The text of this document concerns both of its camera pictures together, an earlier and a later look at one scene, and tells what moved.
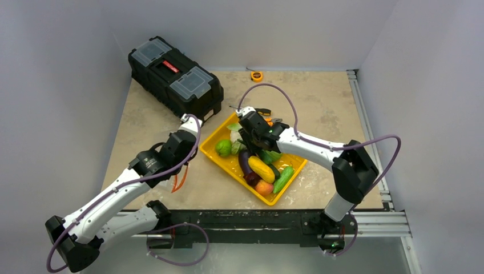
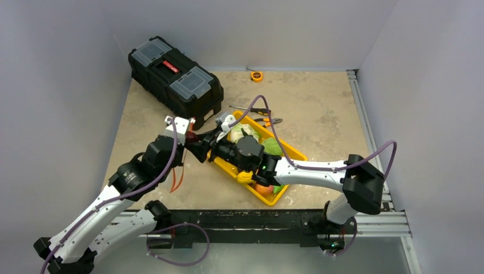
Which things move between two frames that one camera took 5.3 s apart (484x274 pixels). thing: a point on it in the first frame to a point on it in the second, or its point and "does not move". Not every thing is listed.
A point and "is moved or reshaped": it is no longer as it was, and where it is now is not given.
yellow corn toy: (261, 169) is moved or reshaped
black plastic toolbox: (174, 80) does not move
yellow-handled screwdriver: (265, 112) does not move
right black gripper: (247, 140) to (217, 145)
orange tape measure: (257, 76) does not move
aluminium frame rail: (387, 222) does not move
